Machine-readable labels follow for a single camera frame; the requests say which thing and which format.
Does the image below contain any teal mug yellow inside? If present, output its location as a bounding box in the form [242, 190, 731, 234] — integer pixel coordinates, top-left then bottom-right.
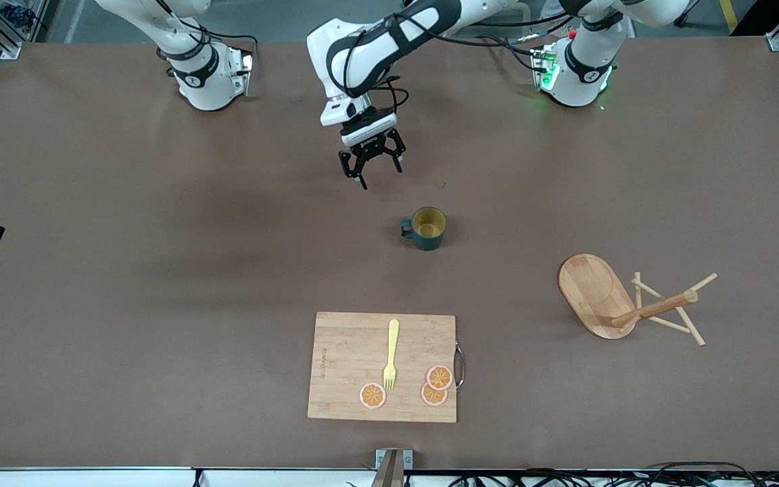
[400, 206, 447, 252]

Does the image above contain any wooden mug tree rack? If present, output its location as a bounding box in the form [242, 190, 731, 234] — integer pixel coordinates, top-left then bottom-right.
[557, 254, 718, 347]

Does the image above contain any silver right base connector box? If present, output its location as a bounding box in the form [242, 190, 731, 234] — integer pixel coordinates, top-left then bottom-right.
[224, 49, 255, 97]

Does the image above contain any silver base connector box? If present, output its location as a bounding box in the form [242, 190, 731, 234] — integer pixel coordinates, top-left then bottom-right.
[530, 42, 561, 92]
[224, 49, 255, 97]

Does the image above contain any silver left base connector box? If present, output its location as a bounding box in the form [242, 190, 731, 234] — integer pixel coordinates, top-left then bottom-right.
[530, 42, 561, 92]

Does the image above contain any yellow plastic fork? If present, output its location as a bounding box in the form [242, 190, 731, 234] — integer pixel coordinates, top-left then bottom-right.
[383, 319, 400, 392]

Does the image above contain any white table edge panel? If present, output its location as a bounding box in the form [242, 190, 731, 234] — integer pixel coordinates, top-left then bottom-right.
[0, 467, 779, 487]

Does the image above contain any black right base cable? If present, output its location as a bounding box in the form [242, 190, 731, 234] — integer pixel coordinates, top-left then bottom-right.
[160, 0, 260, 68]

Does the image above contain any bamboo cutting board metal handle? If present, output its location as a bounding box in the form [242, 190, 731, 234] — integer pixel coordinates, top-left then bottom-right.
[307, 311, 466, 424]

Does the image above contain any aluminium camera mount profile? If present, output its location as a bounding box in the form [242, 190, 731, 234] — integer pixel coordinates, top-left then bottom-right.
[375, 448, 414, 487]

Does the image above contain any black cable tangle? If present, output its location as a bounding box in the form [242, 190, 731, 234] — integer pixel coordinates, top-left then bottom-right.
[450, 461, 779, 487]

